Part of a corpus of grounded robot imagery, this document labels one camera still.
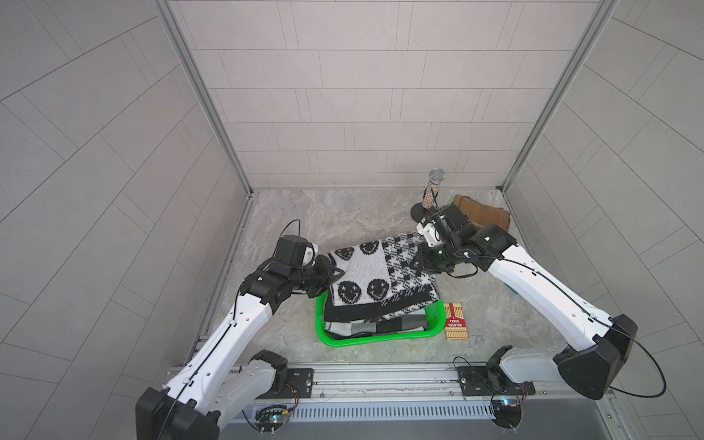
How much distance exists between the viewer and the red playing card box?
803mm

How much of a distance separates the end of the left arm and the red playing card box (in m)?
0.39

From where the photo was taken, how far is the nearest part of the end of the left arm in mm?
626
